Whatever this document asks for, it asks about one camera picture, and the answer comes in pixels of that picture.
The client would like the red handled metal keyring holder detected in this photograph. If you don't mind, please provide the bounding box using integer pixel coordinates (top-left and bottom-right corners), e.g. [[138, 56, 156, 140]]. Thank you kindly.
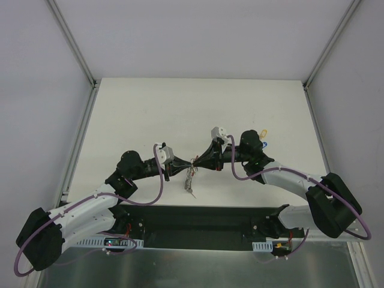
[[184, 155, 199, 198]]

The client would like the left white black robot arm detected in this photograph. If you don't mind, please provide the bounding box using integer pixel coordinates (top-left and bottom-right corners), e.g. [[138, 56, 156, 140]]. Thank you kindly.
[[14, 145, 192, 277]]

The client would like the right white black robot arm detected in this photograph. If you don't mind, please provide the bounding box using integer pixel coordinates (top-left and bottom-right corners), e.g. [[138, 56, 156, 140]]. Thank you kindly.
[[193, 127, 371, 239]]

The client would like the yellow tagged key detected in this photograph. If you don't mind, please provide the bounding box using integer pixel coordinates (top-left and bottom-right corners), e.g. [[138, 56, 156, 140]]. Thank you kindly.
[[260, 129, 268, 138]]

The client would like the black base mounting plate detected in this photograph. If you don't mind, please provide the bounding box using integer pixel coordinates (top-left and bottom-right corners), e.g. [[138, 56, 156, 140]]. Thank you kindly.
[[110, 205, 304, 251]]

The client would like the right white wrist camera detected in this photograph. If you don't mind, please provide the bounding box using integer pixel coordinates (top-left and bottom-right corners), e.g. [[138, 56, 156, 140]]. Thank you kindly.
[[211, 127, 229, 142]]

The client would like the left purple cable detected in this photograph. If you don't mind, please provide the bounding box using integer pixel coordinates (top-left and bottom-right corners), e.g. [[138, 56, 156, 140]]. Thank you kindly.
[[14, 143, 167, 276]]

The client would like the right white cable duct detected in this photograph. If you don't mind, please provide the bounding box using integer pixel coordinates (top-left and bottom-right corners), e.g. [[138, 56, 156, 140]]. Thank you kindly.
[[252, 241, 274, 253]]

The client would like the white cable duct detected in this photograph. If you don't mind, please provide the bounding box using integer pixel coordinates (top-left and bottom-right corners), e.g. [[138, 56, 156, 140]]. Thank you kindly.
[[71, 236, 144, 249], [252, 241, 274, 253]]

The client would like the left white cable duct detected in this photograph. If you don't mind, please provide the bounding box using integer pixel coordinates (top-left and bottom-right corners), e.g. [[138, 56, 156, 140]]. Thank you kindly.
[[71, 236, 144, 249]]

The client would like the left aluminium frame post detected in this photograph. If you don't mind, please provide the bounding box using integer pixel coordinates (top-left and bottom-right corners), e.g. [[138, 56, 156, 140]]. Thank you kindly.
[[44, 0, 100, 88]]

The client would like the aluminium frame post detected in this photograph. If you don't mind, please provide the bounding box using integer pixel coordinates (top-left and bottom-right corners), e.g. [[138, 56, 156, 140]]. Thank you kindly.
[[302, 0, 362, 89], [44, 0, 100, 88]]

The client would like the right aluminium frame post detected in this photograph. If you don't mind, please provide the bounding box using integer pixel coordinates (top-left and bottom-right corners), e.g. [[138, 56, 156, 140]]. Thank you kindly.
[[302, 0, 362, 89]]

